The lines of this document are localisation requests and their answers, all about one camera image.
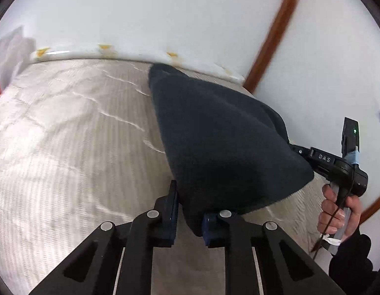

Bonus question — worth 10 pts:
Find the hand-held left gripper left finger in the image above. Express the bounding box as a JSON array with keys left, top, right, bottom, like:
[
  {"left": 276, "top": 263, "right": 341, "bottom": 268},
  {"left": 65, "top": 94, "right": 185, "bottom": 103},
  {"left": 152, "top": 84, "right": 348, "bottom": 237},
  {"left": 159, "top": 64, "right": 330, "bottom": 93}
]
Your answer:
[{"left": 28, "top": 180, "right": 180, "bottom": 295}]

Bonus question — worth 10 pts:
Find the striped beige bed sheet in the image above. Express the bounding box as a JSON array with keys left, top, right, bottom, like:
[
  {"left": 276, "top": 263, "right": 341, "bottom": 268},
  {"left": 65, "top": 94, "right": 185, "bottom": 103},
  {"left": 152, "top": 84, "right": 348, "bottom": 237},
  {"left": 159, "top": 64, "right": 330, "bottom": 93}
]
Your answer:
[{"left": 0, "top": 58, "right": 332, "bottom": 295}]

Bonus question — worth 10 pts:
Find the person's right forearm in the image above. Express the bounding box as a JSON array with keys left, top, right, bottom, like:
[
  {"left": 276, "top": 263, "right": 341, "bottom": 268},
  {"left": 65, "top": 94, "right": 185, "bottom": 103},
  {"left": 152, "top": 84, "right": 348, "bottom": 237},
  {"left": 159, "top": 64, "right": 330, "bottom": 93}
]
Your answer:
[{"left": 328, "top": 227, "right": 380, "bottom": 295}]

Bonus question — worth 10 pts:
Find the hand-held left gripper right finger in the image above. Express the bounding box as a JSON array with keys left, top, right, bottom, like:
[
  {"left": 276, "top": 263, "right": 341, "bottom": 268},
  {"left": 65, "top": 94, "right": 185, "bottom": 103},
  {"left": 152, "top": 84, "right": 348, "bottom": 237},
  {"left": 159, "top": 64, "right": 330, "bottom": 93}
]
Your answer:
[{"left": 202, "top": 209, "right": 347, "bottom": 295}]

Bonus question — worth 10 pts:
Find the person's right hand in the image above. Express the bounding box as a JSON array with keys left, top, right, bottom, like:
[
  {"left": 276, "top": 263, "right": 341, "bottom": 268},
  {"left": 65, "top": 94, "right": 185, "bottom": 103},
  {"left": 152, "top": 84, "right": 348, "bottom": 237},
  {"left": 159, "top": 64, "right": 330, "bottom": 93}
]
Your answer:
[{"left": 317, "top": 183, "right": 363, "bottom": 237}]

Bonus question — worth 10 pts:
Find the dark garment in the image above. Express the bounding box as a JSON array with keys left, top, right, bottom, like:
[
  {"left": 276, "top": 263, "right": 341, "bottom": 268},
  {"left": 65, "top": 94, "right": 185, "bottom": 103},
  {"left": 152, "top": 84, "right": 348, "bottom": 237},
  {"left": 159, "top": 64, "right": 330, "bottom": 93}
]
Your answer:
[{"left": 148, "top": 63, "right": 315, "bottom": 237}]

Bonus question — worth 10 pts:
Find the white paper bag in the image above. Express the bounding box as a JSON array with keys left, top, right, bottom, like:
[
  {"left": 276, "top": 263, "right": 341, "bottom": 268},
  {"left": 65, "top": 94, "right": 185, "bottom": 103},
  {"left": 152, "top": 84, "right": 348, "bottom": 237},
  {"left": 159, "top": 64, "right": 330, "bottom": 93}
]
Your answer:
[{"left": 0, "top": 26, "right": 35, "bottom": 83}]

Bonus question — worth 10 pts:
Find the brown wooden trim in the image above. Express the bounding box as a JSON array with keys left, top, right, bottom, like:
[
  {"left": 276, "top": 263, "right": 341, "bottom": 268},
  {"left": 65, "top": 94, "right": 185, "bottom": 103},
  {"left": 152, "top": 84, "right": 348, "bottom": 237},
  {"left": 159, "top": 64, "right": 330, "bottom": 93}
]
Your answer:
[
  {"left": 243, "top": 0, "right": 307, "bottom": 94},
  {"left": 358, "top": 189, "right": 380, "bottom": 226}
]

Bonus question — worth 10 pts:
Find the lemon print white cushion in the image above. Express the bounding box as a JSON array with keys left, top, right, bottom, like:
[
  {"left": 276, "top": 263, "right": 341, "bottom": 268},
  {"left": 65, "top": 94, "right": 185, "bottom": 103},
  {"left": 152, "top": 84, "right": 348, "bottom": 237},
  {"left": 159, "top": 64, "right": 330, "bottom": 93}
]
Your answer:
[{"left": 30, "top": 44, "right": 244, "bottom": 83}]

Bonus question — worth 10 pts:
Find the black cable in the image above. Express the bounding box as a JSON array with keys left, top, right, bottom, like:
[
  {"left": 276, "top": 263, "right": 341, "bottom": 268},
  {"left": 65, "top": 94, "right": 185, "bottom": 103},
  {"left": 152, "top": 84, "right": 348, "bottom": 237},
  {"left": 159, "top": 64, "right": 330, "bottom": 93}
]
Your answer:
[{"left": 311, "top": 163, "right": 358, "bottom": 259}]

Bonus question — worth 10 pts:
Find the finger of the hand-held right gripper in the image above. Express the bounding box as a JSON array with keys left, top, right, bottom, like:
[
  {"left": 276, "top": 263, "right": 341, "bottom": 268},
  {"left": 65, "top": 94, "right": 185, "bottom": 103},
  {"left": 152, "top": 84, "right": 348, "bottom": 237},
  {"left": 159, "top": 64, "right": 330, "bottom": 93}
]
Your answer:
[
  {"left": 311, "top": 160, "right": 333, "bottom": 180},
  {"left": 288, "top": 142, "right": 344, "bottom": 165}
]

